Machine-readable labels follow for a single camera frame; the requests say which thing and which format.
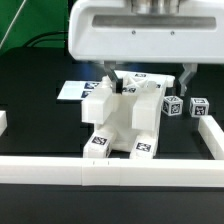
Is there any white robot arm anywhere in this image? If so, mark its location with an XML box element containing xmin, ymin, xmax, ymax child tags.
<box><xmin>68</xmin><ymin>0</ymin><xmax>224</xmax><ymax>95</ymax></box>

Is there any white chair seat part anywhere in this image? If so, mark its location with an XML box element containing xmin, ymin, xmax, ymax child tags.
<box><xmin>98</xmin><ymin>98</ymin><xmax>161</xmax><ymax>152</ymax></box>

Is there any white chair back frame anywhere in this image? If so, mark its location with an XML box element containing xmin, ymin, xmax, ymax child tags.
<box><xmin>81</xmin><ymin>70</ymin><xmax>175</xmax><ymax>133</ymax></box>

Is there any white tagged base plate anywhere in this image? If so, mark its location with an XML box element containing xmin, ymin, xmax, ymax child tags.
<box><xmin>57</xmin><ymin>81</ymin><xmax>99</xmax><ymax>100</ymax></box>

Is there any white fence bar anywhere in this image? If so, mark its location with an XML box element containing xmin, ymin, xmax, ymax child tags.
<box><xmin>0</xmin><ymin>110</ymin><xmax>7</xmax><ymax>136</ymax></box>
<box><xmin>0</xmin><ymin>156</ymin><xmax>224</xmax><ymax>187</ymax></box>
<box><xmin>198</xmin><ymin>115</ymin><xmax>224</xmax><ymax>160</ymax></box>

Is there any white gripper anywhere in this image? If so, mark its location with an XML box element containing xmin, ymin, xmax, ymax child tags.
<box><xmin>68</xmin><ymin>0</ymin><xmax>224</xmax><ymax>96</ymax></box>

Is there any white right fence bar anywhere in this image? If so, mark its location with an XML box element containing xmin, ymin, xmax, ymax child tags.
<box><xmin>198</xmin><ymin>115</ymin><xmax>224</xmax><ymax>160</ymax></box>

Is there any white left fence bar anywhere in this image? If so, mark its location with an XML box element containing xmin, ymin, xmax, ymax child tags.
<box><xmin>0</xmin><ymin>110</ymin><xmax>7</xmax><ymax>136</ymax></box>

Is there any white front fence bar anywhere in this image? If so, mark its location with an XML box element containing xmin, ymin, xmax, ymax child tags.
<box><xmin>0</xmin><ymin>156</ymin><xmax>224</xmax><ymax>187</ymax></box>

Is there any black cable with connector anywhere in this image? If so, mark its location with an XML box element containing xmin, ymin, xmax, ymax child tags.
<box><xmin>22</xmin><ymin>30</ymin><xmax>69</xmax><ymax>48</ymax></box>

